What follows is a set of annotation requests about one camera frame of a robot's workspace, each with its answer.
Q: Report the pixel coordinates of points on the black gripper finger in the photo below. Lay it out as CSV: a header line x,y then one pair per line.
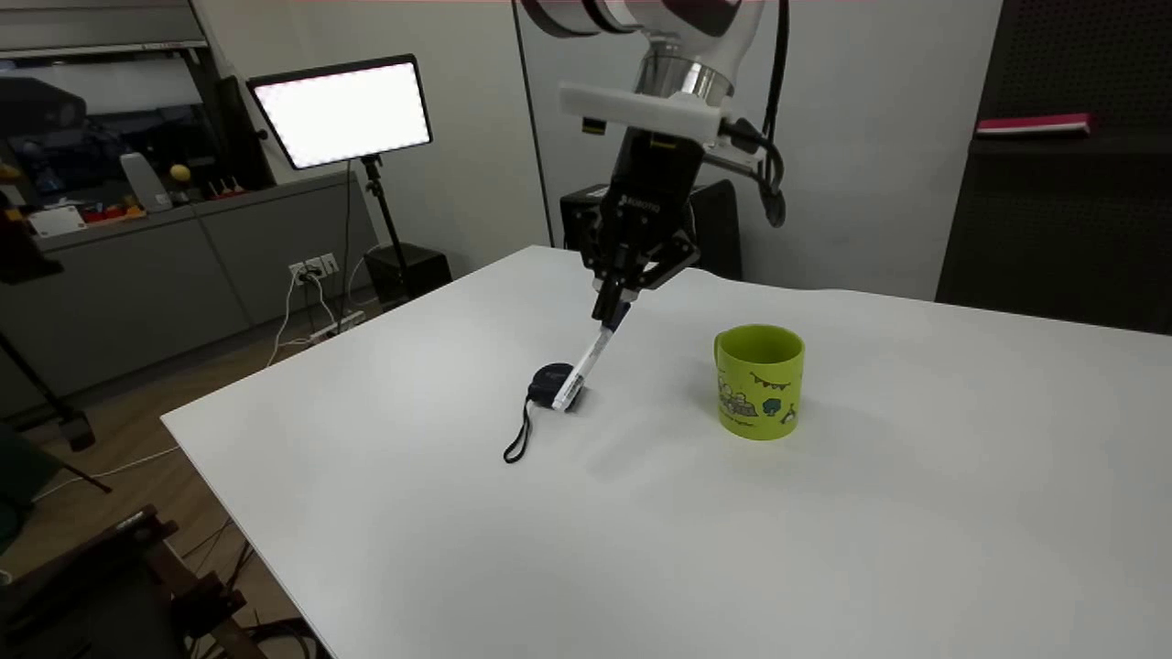
x,y
605,242
670,260

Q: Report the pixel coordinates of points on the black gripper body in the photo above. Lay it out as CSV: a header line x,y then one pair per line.
x,y
655,186

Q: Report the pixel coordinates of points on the black marker with blue cap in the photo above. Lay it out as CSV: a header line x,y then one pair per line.
x,y
579,373

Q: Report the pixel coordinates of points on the yellow-green mug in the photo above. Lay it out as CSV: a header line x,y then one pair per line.
x,y
758,396

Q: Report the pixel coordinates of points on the black cabinet box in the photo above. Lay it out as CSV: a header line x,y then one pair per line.
x,y
717,234

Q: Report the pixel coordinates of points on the black box under light stand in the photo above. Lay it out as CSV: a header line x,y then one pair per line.
x,y
408,273

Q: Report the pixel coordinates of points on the black light stand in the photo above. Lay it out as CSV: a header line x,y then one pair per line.
x,y
383,205

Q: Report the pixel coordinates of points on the LED light panel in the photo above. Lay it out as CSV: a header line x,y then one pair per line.
x,y
341,110

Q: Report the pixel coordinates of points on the red folder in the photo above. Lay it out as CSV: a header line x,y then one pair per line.
x,y
1032,125

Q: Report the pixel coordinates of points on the dark shelf unit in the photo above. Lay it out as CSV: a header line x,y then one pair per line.
x,y
1062,234

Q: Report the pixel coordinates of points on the yellow ball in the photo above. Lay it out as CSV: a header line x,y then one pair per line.
x,y
179,175

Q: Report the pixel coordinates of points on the grey sideboard cabinet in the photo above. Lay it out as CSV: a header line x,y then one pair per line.
x,y
147,296

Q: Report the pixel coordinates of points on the grey overhead cabinet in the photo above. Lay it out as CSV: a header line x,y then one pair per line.
x,y
85,24

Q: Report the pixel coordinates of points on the black chair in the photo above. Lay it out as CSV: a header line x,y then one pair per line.
x,y
96,597

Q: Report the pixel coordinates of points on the white wrist mount plate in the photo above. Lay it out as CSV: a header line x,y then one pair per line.
x,y
644,110

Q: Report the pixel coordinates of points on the white wall power outlet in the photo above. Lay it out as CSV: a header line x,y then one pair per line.
x,y
313,265

